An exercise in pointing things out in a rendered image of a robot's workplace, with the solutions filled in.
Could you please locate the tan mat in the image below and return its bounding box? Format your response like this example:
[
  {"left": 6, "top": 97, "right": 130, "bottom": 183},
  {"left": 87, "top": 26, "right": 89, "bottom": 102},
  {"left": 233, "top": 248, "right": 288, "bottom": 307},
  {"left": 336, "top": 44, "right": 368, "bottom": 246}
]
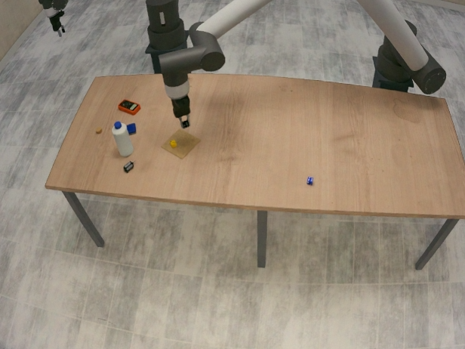
[{"left": 161, "top": 128, "right": 201, "bottom": 159}]

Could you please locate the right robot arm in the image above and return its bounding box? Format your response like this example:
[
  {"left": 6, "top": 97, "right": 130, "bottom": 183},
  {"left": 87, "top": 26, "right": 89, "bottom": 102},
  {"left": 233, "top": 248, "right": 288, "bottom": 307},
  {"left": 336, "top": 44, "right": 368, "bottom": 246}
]
[{"left": 38, "top": 0, "right": 186, "bottom": 51}]

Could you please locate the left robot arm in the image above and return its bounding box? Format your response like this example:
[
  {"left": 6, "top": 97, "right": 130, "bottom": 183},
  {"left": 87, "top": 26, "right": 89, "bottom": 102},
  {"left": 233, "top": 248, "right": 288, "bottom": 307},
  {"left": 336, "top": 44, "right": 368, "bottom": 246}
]
[{"left": 159, "top": 0, "right": 446, "bottom": 94}]

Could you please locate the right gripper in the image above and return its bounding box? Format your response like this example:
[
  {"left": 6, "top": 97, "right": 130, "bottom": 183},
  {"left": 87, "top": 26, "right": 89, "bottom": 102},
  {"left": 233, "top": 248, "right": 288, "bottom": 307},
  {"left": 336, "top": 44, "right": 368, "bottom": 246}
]
[{"left": 44, "top": 8, "right": 65, "bottom": 37}]

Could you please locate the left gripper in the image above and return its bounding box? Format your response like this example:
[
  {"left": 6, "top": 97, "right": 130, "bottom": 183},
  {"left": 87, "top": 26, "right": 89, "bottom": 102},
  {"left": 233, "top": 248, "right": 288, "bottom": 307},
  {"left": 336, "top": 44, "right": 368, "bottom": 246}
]
[{"left": 165, "top": 78, "right": 191, "bottom": 129}]

